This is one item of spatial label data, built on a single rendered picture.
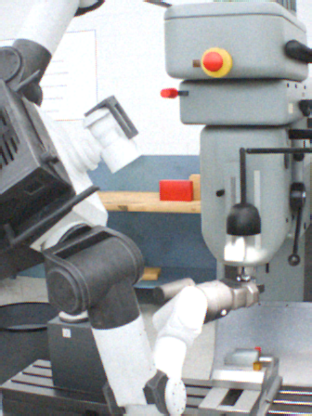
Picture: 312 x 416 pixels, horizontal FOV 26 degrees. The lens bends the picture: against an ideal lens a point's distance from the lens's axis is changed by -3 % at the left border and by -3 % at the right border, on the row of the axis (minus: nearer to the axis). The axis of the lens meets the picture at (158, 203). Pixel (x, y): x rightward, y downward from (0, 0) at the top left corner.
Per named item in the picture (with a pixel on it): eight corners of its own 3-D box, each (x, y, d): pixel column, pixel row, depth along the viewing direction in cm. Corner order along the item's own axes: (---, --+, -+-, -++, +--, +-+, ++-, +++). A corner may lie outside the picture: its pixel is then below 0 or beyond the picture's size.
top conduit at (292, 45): (302, 56, 131) (301, 39, 131) (281, 56, 133) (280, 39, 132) (324, 66, 173) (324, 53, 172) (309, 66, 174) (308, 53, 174)
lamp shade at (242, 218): (227, 236, 138) (227, 205, 137) (225, 229, 145) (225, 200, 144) (262, 235, 137) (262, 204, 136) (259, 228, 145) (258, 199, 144)
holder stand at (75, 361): (126, 397, 172) (123, 326, 169) (52, 385, 179) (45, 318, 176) (143, 380, 183) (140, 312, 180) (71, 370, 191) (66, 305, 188)
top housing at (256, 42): (282, 76, 130) (279, -3, 128) (156, 79, 139) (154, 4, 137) (311, 82, 174) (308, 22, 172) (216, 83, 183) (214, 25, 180)
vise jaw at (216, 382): (261, 391, 156) (262, 376, 155) (211, 386, 160) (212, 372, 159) (266, 381, 161) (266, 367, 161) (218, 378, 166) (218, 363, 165)
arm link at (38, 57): (5, 28, 132) (-25, 84, 128) (43, 35, 130) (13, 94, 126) (19, 57, 143) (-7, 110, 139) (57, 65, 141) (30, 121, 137)
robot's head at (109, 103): (97, 161, 125) (129, 139, 122) (71, 122, 125) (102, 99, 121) (111, 151, 131) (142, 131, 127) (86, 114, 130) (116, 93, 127)
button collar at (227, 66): (230, 76, 132) (229, 46, 131) (201, 77, 134) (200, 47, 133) (233, 77, 134) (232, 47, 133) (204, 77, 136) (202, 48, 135)
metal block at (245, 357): (253, 378, 162) (254, 357, 161) (230, 377, 164) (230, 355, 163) (258, 370, 167) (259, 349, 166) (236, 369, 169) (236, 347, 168)
